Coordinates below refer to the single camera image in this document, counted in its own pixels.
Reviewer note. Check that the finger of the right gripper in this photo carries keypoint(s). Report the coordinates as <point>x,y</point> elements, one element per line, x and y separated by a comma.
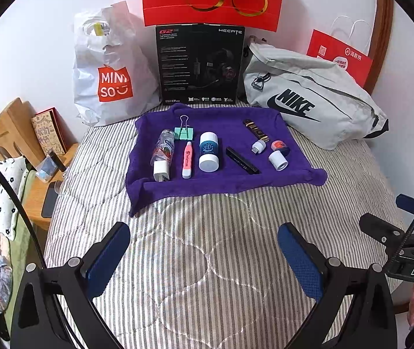
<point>405,202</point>

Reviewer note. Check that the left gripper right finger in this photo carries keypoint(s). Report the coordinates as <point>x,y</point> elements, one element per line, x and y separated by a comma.
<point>353,307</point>

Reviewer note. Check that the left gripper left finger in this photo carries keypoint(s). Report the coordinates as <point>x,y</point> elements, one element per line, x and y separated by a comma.
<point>54,307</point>

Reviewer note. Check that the small white jar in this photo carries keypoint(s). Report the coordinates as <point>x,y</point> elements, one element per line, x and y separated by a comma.
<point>278,160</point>

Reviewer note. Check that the pink blue round container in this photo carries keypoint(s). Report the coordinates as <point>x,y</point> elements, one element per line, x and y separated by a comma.
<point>281,147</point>

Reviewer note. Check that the small white cap bottle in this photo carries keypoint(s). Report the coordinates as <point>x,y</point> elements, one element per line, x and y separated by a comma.
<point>258,147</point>

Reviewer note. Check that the black pen case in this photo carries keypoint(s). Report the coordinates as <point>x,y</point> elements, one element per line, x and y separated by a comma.
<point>245,164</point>

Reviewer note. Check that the gold black lipstick tube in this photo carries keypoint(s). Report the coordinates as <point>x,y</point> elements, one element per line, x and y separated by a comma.
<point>258,133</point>

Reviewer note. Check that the blue white cylinder container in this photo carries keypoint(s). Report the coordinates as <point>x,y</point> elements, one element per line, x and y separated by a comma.
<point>209,149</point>

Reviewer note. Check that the clear candy bottle watermelon label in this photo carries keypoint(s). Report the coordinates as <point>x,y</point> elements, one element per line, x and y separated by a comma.
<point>165,147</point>

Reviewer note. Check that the pink white tube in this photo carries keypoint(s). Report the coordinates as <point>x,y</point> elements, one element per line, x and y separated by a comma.
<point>187,161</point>

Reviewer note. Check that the teal binder clip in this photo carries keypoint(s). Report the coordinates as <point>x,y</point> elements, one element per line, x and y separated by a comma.
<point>184,131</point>

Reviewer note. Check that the white charger plug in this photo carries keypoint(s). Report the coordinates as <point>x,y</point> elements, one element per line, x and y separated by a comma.
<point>161,170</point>

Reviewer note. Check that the floral white cloth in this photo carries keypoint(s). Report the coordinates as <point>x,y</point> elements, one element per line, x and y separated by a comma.
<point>15,171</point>

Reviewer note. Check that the black smartphone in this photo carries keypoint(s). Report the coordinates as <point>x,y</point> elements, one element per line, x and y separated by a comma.
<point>50,199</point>

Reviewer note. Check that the grey Nike bag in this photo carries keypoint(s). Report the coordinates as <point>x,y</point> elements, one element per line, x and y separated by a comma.
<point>314,96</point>

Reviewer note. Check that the striped quilt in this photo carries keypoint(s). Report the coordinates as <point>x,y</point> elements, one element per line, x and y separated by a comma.
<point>207,271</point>

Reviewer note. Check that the brown patterned book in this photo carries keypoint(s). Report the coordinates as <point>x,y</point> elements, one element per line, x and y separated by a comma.
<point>47,130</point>

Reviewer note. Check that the purple towel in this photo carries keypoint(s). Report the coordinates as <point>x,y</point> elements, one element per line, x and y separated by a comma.
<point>226,122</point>

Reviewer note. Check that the black headset box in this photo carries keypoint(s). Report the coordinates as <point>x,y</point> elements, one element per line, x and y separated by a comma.
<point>199,63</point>

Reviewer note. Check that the white Miniso shopping bag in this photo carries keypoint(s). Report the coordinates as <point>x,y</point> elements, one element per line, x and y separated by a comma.
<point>112,79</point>

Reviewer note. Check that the red paper bag white handles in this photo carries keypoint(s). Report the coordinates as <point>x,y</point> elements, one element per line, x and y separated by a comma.
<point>344,54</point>

